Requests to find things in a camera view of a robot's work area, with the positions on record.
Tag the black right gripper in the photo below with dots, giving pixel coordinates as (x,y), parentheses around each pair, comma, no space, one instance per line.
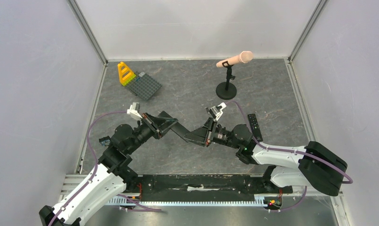
(209,132)

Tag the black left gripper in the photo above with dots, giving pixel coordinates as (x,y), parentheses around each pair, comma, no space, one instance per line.
(148,119)

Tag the black remote with buttons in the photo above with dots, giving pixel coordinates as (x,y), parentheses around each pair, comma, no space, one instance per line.
(255,127)

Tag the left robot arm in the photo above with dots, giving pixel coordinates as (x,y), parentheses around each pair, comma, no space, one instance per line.
(110,175)

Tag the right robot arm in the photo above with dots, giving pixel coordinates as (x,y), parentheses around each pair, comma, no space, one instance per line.
(311,165)

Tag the grey studded baseplate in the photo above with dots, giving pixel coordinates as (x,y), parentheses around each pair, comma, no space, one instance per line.
(143,86)

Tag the black microphone stand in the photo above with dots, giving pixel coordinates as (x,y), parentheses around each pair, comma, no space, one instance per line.
(227,90)

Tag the small blue black gadget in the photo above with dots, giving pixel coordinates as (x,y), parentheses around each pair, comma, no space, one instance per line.
(105,141)

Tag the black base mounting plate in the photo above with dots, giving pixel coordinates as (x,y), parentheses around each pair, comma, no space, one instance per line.
(202,187)

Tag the yellow toy ladder block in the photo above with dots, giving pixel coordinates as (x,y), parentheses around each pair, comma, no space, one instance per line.
(125,74)

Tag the pink microphone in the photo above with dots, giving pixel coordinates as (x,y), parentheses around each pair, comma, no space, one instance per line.
(243,58)

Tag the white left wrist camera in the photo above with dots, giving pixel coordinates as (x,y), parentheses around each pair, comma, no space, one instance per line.
(133,111)

